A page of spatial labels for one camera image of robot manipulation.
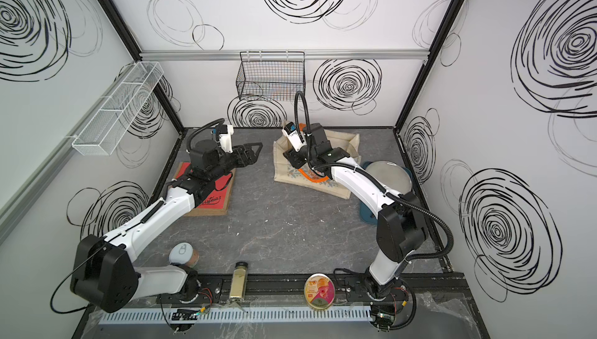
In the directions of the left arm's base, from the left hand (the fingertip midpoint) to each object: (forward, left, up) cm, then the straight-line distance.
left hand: (254, 145), depth 78 cm
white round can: (-29, +22, -22) cm, 43 cm away
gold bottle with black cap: (-37, +2, -23) cm, 44 cm away
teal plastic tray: (-11, -43, -27) cm, 52 cm away
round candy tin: (-39, -23, -23) cm, 51 cm away
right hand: (+2, -12, -4) cm, 13 cm away
